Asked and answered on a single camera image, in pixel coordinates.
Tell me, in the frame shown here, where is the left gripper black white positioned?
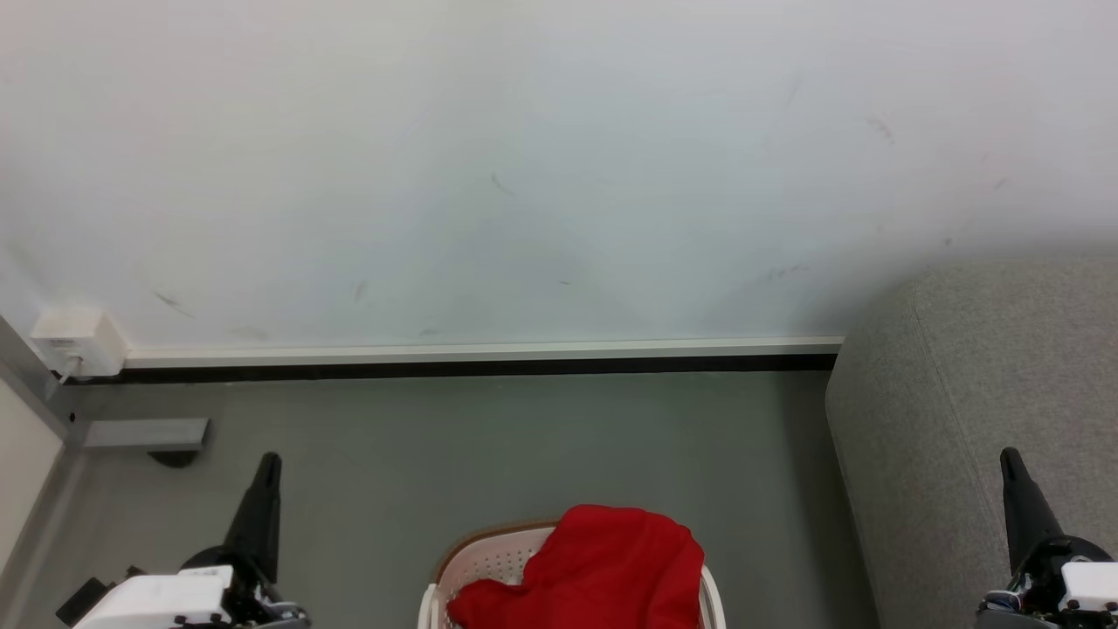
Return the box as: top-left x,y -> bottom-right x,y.
74,453 -> 311,629

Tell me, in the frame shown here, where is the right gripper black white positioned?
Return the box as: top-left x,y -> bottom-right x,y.
977,447 -> 1118,629

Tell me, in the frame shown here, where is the red cloth garment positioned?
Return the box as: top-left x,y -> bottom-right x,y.
446,504 -> 706,629

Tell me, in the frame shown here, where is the grey fabric sofa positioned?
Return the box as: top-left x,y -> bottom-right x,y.
825,256 -> 1118,629

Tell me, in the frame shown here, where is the grey metal bar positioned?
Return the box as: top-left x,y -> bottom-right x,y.
83,418 -> 211,452

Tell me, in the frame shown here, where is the white laundry basket brown rim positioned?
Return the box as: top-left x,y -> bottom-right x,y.
418,522 -> 727,629

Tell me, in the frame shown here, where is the white and black baseboard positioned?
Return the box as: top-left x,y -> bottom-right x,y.
83,335 -> 845,385

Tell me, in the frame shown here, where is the white wall power adapter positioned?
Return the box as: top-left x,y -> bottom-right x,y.
29,307 -> 130,379

